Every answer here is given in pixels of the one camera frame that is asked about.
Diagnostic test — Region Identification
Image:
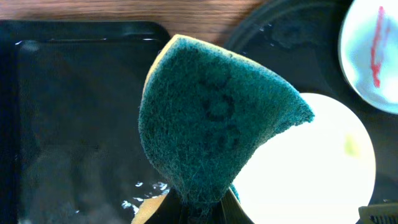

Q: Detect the black round tray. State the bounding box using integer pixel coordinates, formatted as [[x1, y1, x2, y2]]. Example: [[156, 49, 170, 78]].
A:
[[226, 0, 397, 206]]

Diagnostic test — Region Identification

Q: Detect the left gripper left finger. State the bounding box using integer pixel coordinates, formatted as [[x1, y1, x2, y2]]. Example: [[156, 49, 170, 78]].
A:
[[144, 188, 187, 224]]

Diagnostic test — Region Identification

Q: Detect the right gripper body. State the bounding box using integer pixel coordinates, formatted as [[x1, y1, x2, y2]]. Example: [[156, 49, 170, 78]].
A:
[[358, 203, 398, 224]]

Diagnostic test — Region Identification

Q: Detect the light blue plate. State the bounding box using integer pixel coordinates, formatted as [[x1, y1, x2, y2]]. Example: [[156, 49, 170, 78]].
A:
[[338, 0, 397, 114]]

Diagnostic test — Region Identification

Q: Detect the green yellow sponge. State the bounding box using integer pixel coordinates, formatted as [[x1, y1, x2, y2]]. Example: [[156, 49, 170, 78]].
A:
[[134, 34, 314, 223]]

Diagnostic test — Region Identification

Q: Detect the yellow plate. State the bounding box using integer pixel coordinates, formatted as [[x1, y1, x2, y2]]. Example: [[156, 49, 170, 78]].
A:
[[233, 93, 376, 224]]

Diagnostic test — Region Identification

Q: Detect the black rectangular tray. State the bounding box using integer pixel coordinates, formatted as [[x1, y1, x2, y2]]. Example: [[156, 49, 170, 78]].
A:
[[1, 20, 170, 223]]

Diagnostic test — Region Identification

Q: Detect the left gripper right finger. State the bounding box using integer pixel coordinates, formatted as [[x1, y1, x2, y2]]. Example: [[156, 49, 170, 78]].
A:
[[214, 189, 254, 224]]

